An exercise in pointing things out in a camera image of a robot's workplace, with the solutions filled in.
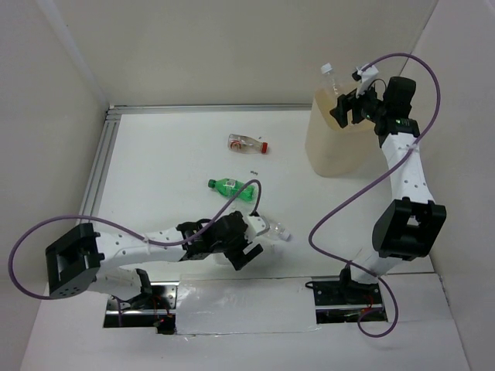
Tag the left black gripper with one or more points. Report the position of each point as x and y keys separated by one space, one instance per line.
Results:
x=237 y=256

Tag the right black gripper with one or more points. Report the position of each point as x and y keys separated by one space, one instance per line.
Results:
x=346 y=103

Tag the beige plastic bin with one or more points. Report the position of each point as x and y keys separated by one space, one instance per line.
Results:
x=331 y=150

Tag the green plastic bottle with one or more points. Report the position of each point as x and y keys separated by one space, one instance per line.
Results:
x=229 y=187

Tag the small red-capped clear bottle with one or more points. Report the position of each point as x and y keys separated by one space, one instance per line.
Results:
x=246 y=145

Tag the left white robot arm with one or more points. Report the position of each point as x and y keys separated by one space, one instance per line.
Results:
x=86 y=260

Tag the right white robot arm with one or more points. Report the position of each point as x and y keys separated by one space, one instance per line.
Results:
x=410 y=225

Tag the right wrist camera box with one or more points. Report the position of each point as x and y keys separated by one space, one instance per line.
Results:
x=365 y=75

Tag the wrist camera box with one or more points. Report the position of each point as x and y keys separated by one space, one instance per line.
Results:
x=256 y=226
x=365 y=75

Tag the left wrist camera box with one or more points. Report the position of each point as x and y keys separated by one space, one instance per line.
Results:
x=256 y=226

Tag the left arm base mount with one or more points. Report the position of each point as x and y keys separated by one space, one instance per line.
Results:
x=139 y=303

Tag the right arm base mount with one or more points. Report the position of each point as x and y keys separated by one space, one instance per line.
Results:
x=335 y=303

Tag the aluminium frame rail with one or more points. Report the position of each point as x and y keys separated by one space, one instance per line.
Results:
x=152 y=165

